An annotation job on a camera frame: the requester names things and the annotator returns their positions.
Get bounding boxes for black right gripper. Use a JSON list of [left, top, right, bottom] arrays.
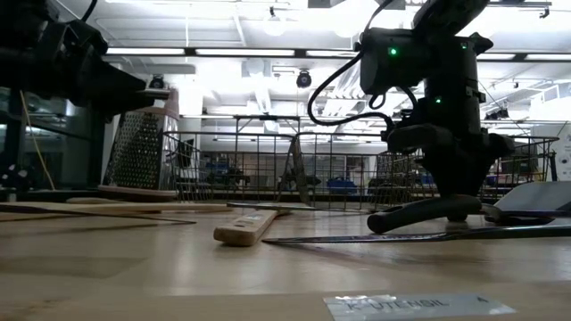
[[385, 104, 515, 197]]

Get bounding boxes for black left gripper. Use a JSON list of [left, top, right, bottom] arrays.
[[0, 48, 156, 122]]

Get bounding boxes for black rectangular spatula red-black handle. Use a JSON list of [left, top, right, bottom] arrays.
[[367, 180, 571, 236]]

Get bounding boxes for iridescent metal cutlery piece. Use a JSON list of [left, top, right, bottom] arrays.
[[226, 202, 340, 213], [261, 224, 571, 245], [0, 205, 198, 225]]

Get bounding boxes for short wooden slotted spatula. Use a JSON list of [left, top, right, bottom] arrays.
[[65, 196, 135, 206]]

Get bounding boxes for long wooden slotted spatula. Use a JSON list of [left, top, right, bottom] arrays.
[[0, 202, 234, 223]]

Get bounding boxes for wooden spatula with label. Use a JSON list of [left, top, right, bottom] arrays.
[[0, 279, 571, 321]]

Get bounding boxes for wooden spoon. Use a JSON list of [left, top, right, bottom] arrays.
[[212, 208, 294, 248]]

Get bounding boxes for pink metal box grater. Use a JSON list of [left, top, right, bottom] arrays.
[[97, 86, 180, 202]]

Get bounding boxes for black ceiling projector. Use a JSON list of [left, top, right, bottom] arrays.
[[484, 106, 510, 121]]

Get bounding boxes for white machine panel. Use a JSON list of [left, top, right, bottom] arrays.
[[555, 128, 571, 182]]

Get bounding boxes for white round ceiling lamp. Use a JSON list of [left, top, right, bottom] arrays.
[[261, 11, 287, 37]]

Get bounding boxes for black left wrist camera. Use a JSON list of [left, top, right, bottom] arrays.
[[57, 20, 110, 58]]

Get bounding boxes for gold wire basket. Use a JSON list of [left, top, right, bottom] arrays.
[[377, 135, 559, 206], [162, 130, 299, 210], [278, 131, 441, 214]]

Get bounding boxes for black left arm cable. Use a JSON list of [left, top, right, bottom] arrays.
[[79, 0, 99, 22]]

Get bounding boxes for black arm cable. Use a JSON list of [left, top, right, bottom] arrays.
[[306, 0, 418, 129], [79, 0, 99, 22]]

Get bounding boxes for yellow hanging cable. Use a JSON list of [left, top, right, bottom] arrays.
[[18, 88, 55, 192]]

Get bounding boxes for black table frame rails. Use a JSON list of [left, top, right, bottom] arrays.
[[0, 187, 571, 214]]

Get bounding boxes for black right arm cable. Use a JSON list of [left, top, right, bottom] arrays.
[[306, 0, 418, 129]]

